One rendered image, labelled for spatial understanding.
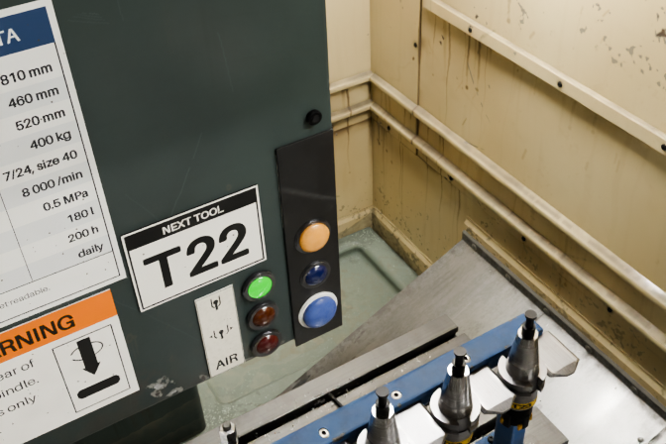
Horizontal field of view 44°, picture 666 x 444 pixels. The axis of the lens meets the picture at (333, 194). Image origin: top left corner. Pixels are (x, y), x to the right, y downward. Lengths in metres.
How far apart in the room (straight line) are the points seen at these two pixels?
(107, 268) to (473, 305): 1.29
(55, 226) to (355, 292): 1.63
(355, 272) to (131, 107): 1.70
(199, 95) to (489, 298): 1.32
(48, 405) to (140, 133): 0.22
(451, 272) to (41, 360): 1.34
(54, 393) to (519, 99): 1.12
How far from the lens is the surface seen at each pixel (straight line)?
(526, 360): 1.09
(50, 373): 0.60
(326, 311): 0.67
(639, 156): 1.37
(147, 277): 0.57
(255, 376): 1.95
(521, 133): 1.57
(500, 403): 1.10
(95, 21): 0.47
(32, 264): 0.54
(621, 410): 1.62
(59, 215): 0.52
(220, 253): 0.59
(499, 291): 1.77
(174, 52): 0.49
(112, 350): 0.60
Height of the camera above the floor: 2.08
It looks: 38 degrees down
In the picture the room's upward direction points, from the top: 3 degrees counter-clockwise
